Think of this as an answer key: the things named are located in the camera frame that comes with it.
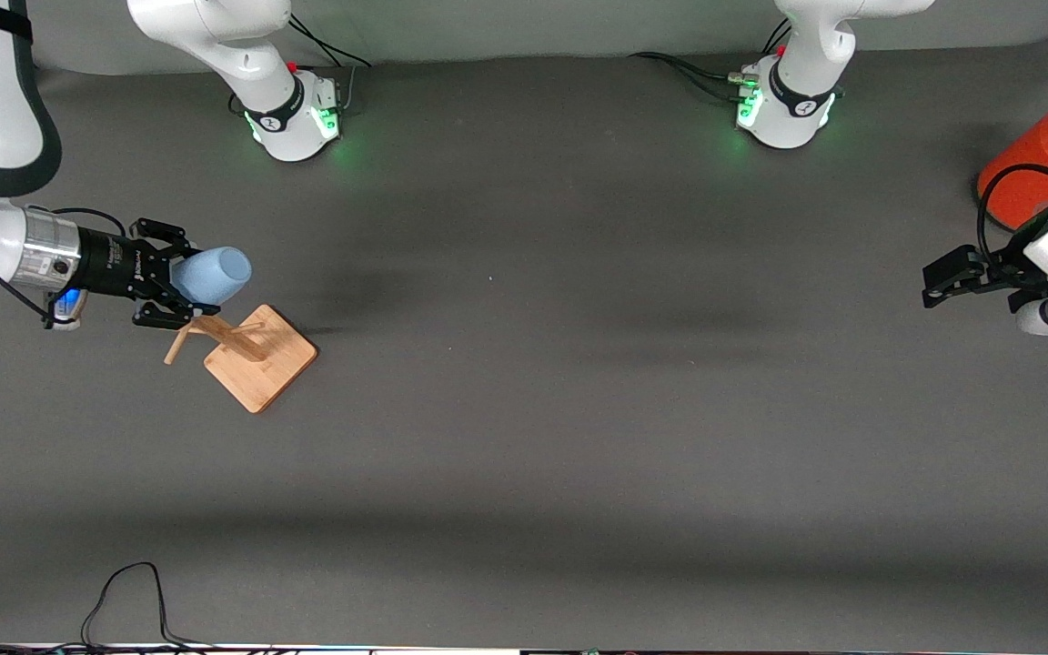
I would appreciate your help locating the orange can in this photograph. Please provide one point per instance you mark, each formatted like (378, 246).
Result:
(1024, 173)

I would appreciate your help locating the light blue plastic cup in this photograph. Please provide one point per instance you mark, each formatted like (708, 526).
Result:
(215, 273)

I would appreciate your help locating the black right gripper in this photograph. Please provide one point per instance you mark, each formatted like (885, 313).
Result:
(108, 264)

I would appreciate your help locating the wooden cup rack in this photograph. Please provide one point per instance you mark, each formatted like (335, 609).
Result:
(260, 368)

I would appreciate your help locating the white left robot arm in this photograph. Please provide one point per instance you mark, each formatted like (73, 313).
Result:
(806, 82)

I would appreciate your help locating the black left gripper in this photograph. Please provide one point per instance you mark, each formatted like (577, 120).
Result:
(1008, 270)

